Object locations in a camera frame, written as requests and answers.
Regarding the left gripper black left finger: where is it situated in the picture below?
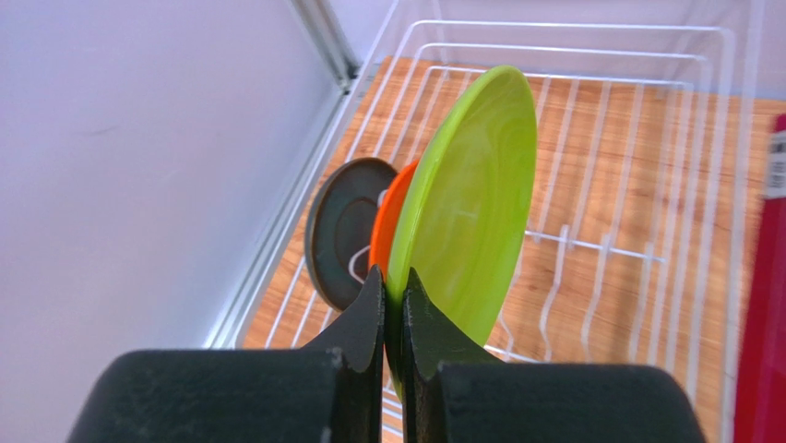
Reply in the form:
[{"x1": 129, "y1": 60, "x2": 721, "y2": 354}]
[{"x1": 69, "y1": 268, "x2": 385, "y2": 442}]

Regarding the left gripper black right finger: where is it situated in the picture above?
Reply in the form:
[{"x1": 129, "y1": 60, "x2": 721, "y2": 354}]
[{"x1": 401, "y1": 272, "x2": 705, "y2": 442}]

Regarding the dark teal plate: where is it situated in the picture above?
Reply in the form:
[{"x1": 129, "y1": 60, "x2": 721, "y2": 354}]
[{"x1": 304, "y1": 157, "x2": 398, "y2": 312}]

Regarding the orange plate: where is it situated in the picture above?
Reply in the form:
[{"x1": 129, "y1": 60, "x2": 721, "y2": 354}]
[{"x1": 368, "y1": 160, "x2": 420, "y2": 279}]

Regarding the lime green plate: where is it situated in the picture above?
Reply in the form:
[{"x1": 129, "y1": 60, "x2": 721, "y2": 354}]
[{"x1": 385, "y1": 65, "x2": 538, "y2": 392}]

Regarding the red plastic folder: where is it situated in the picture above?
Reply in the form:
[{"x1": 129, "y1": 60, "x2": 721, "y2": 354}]
[{"x1": 733, "y1": 114, "x2": 785, "y2": 442}]

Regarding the white wire dish rack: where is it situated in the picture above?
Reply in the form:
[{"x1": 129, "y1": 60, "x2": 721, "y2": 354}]
[{"x1": 207, "y1": 1, "x2": 785, "y2": 442}]

